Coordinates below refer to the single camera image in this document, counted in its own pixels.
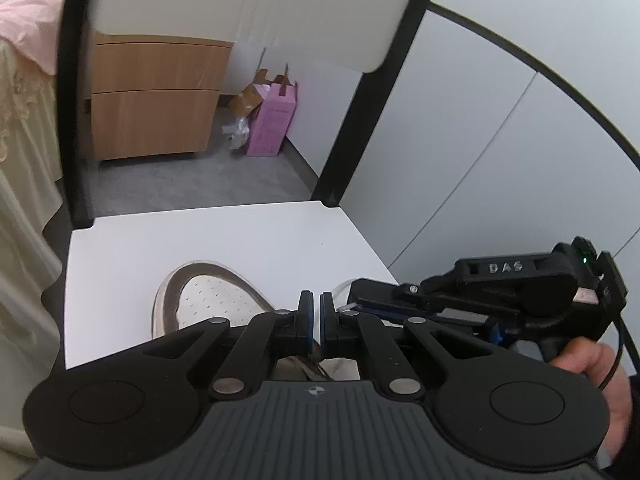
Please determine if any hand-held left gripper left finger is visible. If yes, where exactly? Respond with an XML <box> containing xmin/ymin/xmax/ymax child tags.
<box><xmin>142</xmin><ymin>290</ymin><xmax>317</xmax><ymax>402</ymax></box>

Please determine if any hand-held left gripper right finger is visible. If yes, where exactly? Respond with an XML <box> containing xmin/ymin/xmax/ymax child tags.
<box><xmin>320</xmin><ymin>291</ymin><xmax>488</xmax><ymax>402</ymax></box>

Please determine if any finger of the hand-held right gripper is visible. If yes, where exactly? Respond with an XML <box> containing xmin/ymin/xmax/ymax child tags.
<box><xmin>347</xmin><ymin>277</ymin><xmax>426</xmax><ymax>318</ymax></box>
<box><xmin>372</xmin><ymin>308</ymin><xmax>503</xmax><ymax>346</ymax></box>

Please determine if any white and brown sneaker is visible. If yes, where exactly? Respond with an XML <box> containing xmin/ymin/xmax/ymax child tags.
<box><xmin>152</xmin><ymin>260</ymin><xmax>361</xmax><ymax>382</ymax></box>

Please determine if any person's right forearm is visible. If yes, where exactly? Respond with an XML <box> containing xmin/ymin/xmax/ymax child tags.
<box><xmin>607</xmin><ymin>372</ymin><xmax>640</xmax><ymax>480</ymax></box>

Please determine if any person's right hand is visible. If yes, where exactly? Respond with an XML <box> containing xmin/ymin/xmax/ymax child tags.
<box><xmin>547</xmin><ymin>337</ymin><xmax>633</xmax><ymax>461</ymax></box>

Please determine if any pink box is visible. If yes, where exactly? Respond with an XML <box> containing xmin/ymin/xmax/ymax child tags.
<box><xmin>245</xmin><ymin>80</ymin><xmax>299</xmax><ymax>158</ymax></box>

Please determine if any crumpled clear plastic bag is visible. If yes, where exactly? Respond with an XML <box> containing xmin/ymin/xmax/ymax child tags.
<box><xmin>222</xmin><ymin>116</ymin><xmax>251</xmax><ymax>151</ymax></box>

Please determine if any brown cardboard box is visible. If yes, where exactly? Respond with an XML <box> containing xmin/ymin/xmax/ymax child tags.
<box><xmin>229</xmin><ymin>62</ymin><xmax>296</xmax><ymax>123</ymax></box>

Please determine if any wooden nightstand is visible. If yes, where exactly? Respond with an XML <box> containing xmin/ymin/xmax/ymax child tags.
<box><xmin>90</xmin><ymin>30</ymin><xmax>235</xmax><ymax>162</ymax></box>

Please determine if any cream quilted bed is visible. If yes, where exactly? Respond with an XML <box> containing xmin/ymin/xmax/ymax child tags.
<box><xmin>0</xmin><ymin>0</ymin><xmax>68</xmax><ymax>461</ymax></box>

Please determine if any pink pastel duvet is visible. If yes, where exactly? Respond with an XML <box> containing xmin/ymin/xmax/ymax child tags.
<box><xmin>0</xmin><ymin>0</ymin><xmax>64</xmax><ymax>77</ymax></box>

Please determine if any black cable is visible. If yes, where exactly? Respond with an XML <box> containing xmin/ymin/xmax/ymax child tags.
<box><xmin>597</xmin><ymin>309</ymin><xmax>640</xmax><ymax>391</ymax></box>

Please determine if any white chair with black frame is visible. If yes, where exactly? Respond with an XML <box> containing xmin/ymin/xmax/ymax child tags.
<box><xmin>57</xmin><ymin>0</ymin><xmax>448</xmax><ymax>371</ymax></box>

